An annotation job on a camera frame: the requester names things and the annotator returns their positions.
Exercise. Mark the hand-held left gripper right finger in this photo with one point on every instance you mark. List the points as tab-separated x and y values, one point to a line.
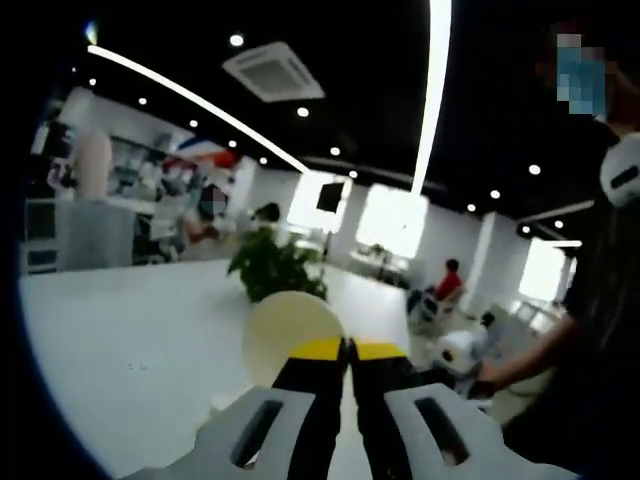
380	415

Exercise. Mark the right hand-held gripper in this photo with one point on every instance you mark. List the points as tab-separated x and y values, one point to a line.
462	350

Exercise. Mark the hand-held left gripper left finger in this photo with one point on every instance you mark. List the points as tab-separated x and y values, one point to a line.
310	410

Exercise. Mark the white printed paper cup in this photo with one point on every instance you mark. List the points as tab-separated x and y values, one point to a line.
285	325

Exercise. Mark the person's right hand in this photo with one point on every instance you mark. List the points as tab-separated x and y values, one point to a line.
497	376

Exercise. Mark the white chair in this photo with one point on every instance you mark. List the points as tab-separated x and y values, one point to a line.
450	311

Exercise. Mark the person's dark-clothed torso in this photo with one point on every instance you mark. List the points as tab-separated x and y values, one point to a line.
600	325

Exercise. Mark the green potted plant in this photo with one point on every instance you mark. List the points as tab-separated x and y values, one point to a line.
270	270

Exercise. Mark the white table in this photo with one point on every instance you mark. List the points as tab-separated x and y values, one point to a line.
125	350

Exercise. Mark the hanging black monitor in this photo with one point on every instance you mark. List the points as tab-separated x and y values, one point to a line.
330	196

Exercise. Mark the white chest device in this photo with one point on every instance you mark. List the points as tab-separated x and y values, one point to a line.
612	165

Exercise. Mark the straight ceiling light strip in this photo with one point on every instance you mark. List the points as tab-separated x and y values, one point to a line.
432	100

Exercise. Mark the ceiling air conditioner vent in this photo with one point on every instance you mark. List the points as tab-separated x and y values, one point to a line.
272	72

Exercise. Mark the curved ceiling light strip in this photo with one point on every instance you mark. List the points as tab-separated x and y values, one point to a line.
175	85

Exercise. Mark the group of round ceiling downlights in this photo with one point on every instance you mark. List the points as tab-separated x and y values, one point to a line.
236	40

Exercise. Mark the red blue wall banner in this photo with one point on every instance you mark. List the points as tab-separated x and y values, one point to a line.
200	150

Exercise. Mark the white wall shelving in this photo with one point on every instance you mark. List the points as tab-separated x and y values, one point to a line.
135	165

